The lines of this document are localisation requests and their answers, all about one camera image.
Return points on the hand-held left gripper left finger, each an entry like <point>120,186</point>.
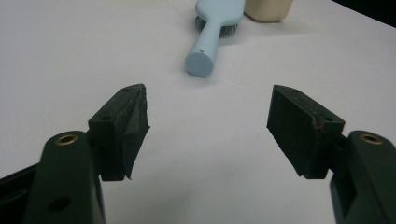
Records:
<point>115,140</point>

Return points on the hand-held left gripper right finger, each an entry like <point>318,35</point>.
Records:
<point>299,137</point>

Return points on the light blue hairbrush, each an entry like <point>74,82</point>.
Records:
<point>202,46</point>

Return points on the beige square cup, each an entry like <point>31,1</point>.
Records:
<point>267,9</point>

